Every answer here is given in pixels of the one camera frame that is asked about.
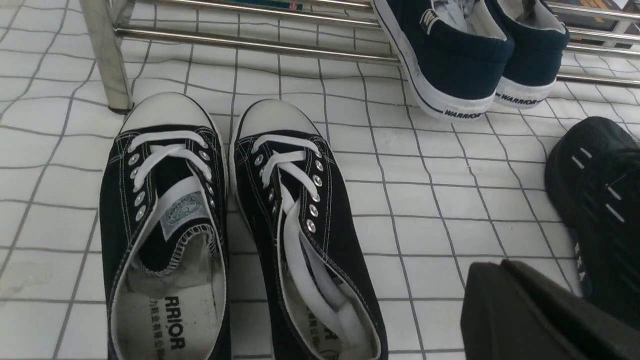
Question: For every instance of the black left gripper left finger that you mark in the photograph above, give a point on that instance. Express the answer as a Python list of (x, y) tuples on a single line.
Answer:
[(508, 317)]

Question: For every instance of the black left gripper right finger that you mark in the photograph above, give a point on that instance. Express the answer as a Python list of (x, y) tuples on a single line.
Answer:
[(590, 325)]

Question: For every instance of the black canvas sneaker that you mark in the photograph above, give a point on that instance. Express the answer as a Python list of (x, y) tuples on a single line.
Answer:
[(293, 197), (163, 227)]

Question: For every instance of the black sports shoe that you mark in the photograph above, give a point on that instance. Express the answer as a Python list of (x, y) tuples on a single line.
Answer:
[(592, 179)]

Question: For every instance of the navy slip-on shoe left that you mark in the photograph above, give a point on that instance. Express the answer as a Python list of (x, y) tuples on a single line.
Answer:
[(454, 53)]

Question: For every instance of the navy slip-on shoe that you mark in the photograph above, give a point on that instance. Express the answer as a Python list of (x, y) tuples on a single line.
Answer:
[(454, 53), (539, 39)]

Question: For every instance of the navy slip-on shoe right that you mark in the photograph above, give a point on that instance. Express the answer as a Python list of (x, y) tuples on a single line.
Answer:
[(539, 39)]

